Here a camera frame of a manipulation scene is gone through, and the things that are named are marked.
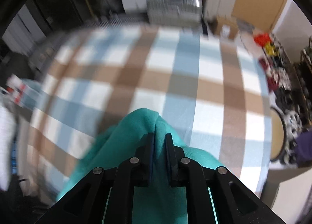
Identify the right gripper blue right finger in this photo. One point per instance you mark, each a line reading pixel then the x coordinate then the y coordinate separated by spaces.
pixel 170 158

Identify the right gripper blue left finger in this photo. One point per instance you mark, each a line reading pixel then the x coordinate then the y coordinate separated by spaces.
pixel 149 157

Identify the teal zip hoodie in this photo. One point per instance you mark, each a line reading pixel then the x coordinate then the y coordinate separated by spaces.
pixel 141 134

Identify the plaid checkered bed blanket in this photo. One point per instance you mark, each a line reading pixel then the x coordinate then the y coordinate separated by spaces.
pixel 211 91

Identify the round beige stool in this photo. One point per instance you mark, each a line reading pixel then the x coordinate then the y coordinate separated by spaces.
pixel 279 134

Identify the purple bag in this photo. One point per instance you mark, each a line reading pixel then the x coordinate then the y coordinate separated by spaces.
pixel 303 149

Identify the cardboard box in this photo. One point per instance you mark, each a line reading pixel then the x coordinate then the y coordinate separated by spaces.
pixel 226 27

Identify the wooden shoe rack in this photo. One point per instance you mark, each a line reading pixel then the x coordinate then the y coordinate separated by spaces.
pixel 303 72

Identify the wooden door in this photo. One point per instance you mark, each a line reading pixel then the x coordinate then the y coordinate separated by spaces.
pixel 263 14

